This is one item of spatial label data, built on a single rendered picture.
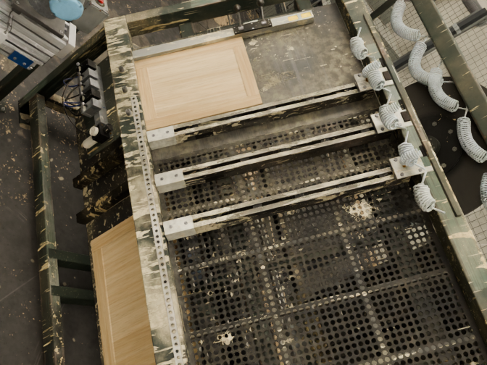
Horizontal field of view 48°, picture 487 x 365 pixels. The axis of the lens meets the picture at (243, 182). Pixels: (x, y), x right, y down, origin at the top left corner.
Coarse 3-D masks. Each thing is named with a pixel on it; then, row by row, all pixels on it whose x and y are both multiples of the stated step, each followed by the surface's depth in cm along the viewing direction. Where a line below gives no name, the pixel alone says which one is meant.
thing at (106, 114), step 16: (80, 64) 271; (80, 80) 270; (96, 80) 273; (80, 96) 266; (96, 96) 263; (112, 96) 268; (96, 112) 264; (112, 112) 265; (96, 128) 255; (112, 128) 257; (96, 144) 266
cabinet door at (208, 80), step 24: (192, 48) 281; (216, 48) 280; (240, 48) 279; (144, 72) 276; (168, 72) 276; (192, 72) 274; (216, 72) 273; (240, 72) 272; (144, 96) 269; (168, 96) 269; (192, 96) 268; (216, 96) 267; (240, 96) 266; (168, 120) 262; (192, 120) 261
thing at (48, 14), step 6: (30, 0) 209; (36, 0) 209; (42, 0) 208; (48, 0) 209; (36, 6) 209; (42, 6) 209; (48, 6) 210; (42, 12) 211; (48, 12) 212; (54, 18) 218
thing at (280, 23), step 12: (300, 12) 285; (276, 24) 282; (288, 24) 283; (300, 24) 285; (204, 36) 282; (216, 36) 281; (228, 36) 281; (240, 36) 283; (156, 48) 280; (168, 48) 280; (180, 48) 280
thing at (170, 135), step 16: (368, 64) 243; (384, 64) 240; (304, 96) 256; (320, 96) 258; (336, 96) 255; (352, 96) 257; (368, 96) 260; (240, 112) 254; (256, 112) 257; (272, 112) 253; (288, 112) 256; (304, 112) 259; (160, 128) 253; (176, 128) 253; (192, 128) 252; (208, 128) 252; (224, 128) 255; (240, 128) 258; (160, 144) 254
